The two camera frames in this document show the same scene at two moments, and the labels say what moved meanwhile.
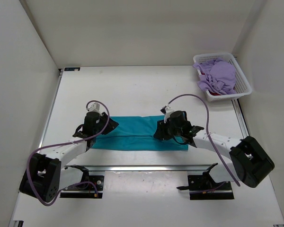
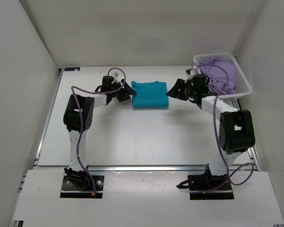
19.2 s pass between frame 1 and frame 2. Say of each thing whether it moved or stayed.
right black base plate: stayed
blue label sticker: stayed
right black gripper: moved
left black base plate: stayed
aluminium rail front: stayed
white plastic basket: stayed
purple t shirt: stayed
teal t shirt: moved
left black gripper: moved
